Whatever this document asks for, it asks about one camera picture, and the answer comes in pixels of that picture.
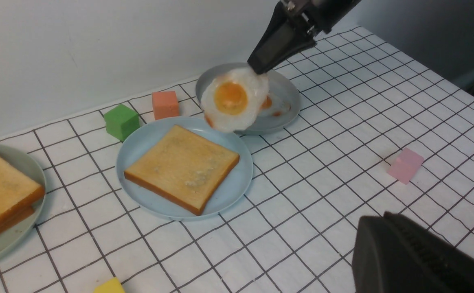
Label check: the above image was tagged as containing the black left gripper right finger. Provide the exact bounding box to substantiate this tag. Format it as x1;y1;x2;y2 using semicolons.
352;212;474;293

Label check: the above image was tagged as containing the yellow cube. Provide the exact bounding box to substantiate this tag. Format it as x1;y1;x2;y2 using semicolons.
93;278;125;293

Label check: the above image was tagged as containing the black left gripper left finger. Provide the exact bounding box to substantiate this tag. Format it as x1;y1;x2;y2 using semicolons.
248;0;360;75

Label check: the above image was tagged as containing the grey plate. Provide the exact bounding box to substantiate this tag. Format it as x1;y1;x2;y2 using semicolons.
195;62;301;135

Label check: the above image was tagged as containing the checkered white tablecloth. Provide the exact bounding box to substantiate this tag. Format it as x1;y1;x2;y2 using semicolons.
0;27;474;293

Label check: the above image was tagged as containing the pink cube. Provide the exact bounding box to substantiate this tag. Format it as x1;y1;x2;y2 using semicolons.
387;148;424;185

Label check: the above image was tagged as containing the light blue plate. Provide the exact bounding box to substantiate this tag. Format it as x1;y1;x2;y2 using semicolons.
116;116;254;221

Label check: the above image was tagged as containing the green cube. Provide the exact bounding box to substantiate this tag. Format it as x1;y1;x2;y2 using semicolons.
104;104;140;142

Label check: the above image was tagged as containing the pale green plate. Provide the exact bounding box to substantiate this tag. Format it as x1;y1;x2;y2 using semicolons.
0;145;47;258

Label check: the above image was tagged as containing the orange cube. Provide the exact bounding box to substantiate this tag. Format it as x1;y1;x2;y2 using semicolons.
152;91;180;120

